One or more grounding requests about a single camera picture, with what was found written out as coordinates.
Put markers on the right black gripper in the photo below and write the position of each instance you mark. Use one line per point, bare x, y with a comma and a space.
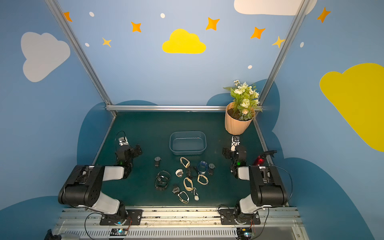
227, 153

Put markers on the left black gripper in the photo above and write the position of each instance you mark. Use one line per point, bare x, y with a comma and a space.
134, 151

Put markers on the black dial strap watch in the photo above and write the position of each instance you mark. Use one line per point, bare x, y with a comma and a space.
211, 169

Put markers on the black round dial watch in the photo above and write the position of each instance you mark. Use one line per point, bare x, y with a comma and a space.
157, 161

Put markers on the transparent blue watch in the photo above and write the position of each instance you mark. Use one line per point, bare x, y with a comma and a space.
202, 167

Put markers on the black wide band watch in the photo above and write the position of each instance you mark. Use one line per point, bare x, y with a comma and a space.
164, 174

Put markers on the cream band watch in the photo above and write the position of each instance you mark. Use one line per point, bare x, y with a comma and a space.
203, 180

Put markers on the black band smartwatch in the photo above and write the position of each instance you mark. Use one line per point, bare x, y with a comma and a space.
161, 183

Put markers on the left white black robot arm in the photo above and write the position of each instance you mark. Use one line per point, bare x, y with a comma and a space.
83, 189

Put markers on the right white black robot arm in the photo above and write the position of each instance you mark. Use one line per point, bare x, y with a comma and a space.
266, 186

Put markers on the beige square watch upper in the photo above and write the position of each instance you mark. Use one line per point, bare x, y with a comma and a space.
185, 162

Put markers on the blue plastic storage box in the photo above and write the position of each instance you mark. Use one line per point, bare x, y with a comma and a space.
188, 143

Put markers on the beige band watch middle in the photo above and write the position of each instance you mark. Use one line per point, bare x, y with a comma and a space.
188, 184

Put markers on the small black watch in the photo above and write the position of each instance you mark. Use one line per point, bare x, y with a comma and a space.
175, 190

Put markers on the red spray bottle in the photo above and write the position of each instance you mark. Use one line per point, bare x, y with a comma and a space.
263, 157

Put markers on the peach ribbed flower pot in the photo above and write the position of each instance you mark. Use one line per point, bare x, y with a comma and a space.
234, 126

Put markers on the artificial white flower plant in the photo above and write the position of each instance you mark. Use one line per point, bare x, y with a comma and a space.
245, 101

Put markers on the left green circuit board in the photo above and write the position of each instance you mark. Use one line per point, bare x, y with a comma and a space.
118, 232

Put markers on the green circuit board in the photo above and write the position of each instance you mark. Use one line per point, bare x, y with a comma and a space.
118, 232
244, 233

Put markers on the right green circuit board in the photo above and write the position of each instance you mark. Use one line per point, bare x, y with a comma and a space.
244, 233

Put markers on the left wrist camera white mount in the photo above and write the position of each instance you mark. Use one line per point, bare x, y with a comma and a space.
123, 141

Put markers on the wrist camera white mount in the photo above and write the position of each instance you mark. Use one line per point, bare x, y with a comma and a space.
123, 141
235, 141

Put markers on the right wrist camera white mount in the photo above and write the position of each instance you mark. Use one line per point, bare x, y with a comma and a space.
235, 141

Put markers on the aluminium frame back bar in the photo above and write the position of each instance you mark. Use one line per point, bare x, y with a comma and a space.
148, 108

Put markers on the aluminium frame left post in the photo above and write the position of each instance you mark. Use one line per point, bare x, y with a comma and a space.
64, 24

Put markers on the aluminium frame post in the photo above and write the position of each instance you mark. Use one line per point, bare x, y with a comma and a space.
291, 34
64, 24

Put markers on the white strap silver watch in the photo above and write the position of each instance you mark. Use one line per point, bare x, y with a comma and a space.
179, 173

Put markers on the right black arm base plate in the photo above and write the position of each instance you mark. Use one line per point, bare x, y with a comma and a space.
231, 217

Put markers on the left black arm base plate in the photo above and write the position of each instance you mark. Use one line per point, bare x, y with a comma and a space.
133, 218

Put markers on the silver bracelet watch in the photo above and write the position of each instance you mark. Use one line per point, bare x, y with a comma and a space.
183, 197

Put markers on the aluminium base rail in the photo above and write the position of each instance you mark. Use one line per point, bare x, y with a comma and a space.
183, 223

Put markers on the aluminium frame right post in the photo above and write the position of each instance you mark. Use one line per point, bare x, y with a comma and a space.
291, 34

